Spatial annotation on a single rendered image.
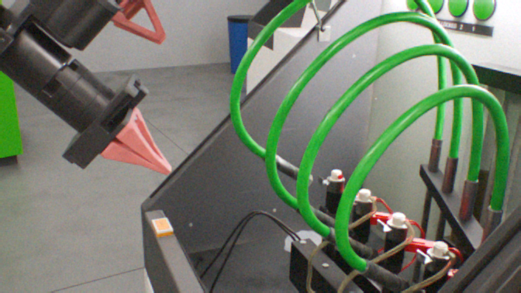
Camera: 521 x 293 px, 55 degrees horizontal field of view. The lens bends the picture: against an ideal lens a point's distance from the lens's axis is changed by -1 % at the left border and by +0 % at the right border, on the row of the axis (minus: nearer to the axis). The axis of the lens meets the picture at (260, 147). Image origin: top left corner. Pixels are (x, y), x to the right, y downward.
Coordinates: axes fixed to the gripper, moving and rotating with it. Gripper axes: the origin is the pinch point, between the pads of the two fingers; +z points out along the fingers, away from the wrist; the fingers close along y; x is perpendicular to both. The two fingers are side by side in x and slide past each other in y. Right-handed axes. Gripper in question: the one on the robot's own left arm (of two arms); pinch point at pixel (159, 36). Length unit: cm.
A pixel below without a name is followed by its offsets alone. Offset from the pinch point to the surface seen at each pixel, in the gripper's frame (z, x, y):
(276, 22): 10.4, -11.6, -11.9
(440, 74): 36.1, -27.6, -3.7
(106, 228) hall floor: 39, 86, 211
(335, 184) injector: 35.5, -2.5, -4.5
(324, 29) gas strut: 21.4, -27.0, 23.8
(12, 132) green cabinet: -47, 104, 308
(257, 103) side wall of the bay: 22.0, -6.0, 25.0
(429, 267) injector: 43, -1, -26
